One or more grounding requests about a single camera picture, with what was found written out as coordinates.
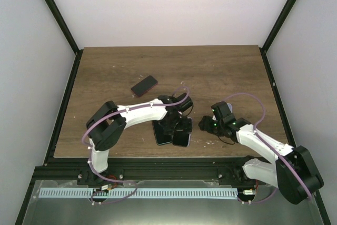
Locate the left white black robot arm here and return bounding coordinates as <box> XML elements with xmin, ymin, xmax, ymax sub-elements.
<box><xmin>84</xmin><ymin>92</ymin><xmax>193</xmax><ymax>185</ymax></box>

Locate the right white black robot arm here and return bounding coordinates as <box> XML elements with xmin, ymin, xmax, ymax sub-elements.
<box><xmin>199</xmin><ymin>102</ymin><xmax>324</xmax><ymax>204</ymax></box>

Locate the black phone with red edge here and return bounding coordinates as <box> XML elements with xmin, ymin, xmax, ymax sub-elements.
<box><xmin>131</xmin><ymin>75</ymin><xmax>158</xmax><ymax>97</ymax></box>

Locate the grey metal sheet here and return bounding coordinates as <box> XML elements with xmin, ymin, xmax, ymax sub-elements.
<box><xmin>19</xmin><ymin>181</ymin><xmax>323</xmax><ymax>224</ymax></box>

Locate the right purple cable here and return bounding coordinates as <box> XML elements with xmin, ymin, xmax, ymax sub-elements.
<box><xmin>223</xmin><ymin>93</ymin><xmax>314</xmax><ymax>204</ymax></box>

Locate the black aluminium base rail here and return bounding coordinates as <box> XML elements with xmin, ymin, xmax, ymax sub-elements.
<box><xmin>32</xmin><ymin>156</ymin><xmax>255</xmax><ymax>187</ymax></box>

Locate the light blue slotted cable duct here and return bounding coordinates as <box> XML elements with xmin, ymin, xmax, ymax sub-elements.
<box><xmin>38</xmin><ymin>188</ymin><xmax>238</xmax><ymax>200</ymax></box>

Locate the right black frame post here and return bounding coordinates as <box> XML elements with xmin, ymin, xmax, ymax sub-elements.
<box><xmin>259</xmin><ymin>0</ymin><xmax>314</xmax><ymax>54</ymax></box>

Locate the black frame post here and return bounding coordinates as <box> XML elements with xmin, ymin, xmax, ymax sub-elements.
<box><xmin>259</xmin><ymin>0</ymin><xmax>314</xmax><ymax>54</ymax></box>
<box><xmin>28</xmin><ymin>0</ymin><xmax>80</xmax><ymax>56</ymax></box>

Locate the left black frame post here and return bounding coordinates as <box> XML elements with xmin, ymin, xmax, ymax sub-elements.
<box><xmin>28</xmin><ymin>0</ymin><xmax>80</xmax><ymax>56</ymax></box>

